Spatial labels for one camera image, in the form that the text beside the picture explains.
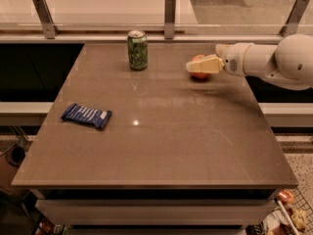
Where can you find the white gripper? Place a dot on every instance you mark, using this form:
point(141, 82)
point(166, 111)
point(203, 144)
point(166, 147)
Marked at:
point(232, 59)

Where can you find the red apple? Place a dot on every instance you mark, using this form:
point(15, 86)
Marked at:
point(199, 75)

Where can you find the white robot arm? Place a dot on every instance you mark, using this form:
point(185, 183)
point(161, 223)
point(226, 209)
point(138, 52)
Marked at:
point(289, 64)

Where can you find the blue rxbar wrapper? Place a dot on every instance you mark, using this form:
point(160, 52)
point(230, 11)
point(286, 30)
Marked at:
point(86, 116)

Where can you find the green soda can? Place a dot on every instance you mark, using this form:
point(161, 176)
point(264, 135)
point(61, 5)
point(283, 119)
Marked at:
point(137, 44)

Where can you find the dark round bin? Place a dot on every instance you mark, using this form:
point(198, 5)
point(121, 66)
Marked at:
point(15, 156)

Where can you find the white drawer front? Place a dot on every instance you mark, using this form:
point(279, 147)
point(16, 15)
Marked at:
point(155, 212)

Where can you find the middle metal rail bracket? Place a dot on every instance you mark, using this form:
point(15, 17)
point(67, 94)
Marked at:
point(169, 18)

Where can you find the metal rail bracket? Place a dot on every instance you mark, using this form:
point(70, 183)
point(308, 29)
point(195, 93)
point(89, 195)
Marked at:
point(297, 11)
point(43, 13)
point(169, 18)

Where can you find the right metal rail bracket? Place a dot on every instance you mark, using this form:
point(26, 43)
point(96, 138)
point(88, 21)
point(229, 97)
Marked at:
point(297, 11)

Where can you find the left metal rail bracket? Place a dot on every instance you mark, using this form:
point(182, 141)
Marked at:
point(43, 13)

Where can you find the wire basket with snacks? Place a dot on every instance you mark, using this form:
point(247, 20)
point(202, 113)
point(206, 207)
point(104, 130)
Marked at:
point(292, 216)

